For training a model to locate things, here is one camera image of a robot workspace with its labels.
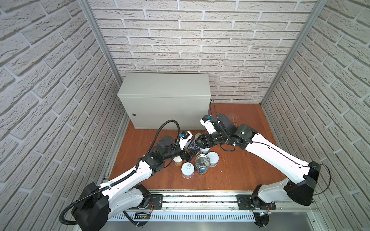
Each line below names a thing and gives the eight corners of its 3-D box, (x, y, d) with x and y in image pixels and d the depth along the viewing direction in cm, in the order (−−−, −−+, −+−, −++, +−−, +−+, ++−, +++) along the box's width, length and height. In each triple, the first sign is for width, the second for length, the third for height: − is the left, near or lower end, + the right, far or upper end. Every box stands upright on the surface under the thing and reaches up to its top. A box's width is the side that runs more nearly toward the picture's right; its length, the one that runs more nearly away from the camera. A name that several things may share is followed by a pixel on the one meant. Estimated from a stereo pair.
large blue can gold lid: (195, 175, 85) (196, 169, 76) (194, 161, 90) (195, 154, 82) (208, 175, 85) (211, 169, 76) (207, 161, 90) (209, 154, 82)
